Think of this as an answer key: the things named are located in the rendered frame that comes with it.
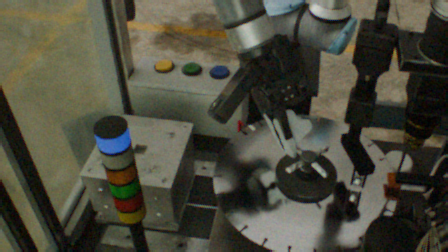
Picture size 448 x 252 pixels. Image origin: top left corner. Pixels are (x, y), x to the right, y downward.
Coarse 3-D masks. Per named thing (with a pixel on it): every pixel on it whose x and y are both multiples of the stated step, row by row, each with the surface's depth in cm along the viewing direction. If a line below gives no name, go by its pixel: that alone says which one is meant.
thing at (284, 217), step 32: (256, 128) 91; (320, 128) 93; (256, 160) 85; (384, 160) 87; (224, 192) 79; (256, 192) 79; (352, 192) 81; (384, 192) 81; (256, 224) 74; (288, 224) 75; (320, 224) 75; (352, 224) 75
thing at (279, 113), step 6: (276, 102) 75; (276, 108) 75; (282, 108) 76; (276, 114) 76; (282, 114) 75; (282, 120) 75; (288, 120) 76; (282, 126) 76; (288, 126) 76; (288, 132) 78; (288, 138) 78
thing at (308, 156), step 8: (304, 152) 80; (312, 152) 80; (320, 152) 81; (304, 160) 79; (312, 160) 79; (288, 168) 77; (296, 168) 78; (304, 168) 80; (312, 168) 80; (320, 168) 78
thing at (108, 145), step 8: (104, 120) 61; (112, 120) 61; (120, 120) 61; (96, 128) 60; (104, 128) 60; (112, 128) 60; (120, 128) 60; (128, 128) 61; (96, 136) 59; (104, 136) 59; (112, 136) 59; (120, 136) 59; (128, 136) 61; (104, 144) 59; (112, 144) 59; (120, 144) 60; (128, 144) 61; (104, 152) 60; (112, 152) 60; (120, 152) 61
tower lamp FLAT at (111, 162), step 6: (126, 150) 61; (132, 150) 63; (102, 156) 61; (108, 156) 60; (114, 156) 61; (120, 156) 61; (126, 156) 62; (132, 156) 63; (108, 162) 61; (114, 162) 61; (120, 162) 62; (126, 162) 62; (132, 162) 64; (108, 168) 62; (114, 168) 62; (120, 168) 62
